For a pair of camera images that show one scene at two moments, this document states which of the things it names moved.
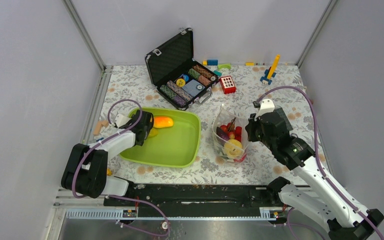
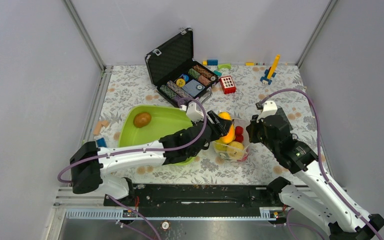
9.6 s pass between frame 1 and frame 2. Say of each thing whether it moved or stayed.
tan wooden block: stayed
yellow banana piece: moved
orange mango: moved
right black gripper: stayed
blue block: stayed
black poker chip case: stayed
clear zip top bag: stayed
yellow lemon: stayed
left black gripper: moved
